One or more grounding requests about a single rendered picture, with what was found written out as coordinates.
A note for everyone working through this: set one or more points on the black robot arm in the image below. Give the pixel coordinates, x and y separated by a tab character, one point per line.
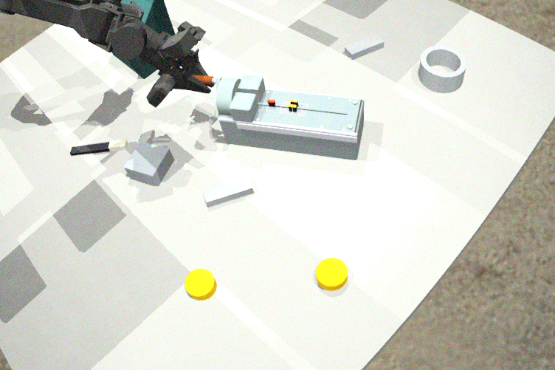
108	24

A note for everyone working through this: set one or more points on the yellow round disc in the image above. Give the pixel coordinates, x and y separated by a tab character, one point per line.
201	284
332	274

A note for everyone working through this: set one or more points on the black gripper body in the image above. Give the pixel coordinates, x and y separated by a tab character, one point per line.
168	76

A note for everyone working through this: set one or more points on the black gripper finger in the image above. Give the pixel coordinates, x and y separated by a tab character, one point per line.
189	82
195	67

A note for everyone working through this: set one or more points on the grey hollow cylinder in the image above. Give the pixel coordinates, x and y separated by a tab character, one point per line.
442	82

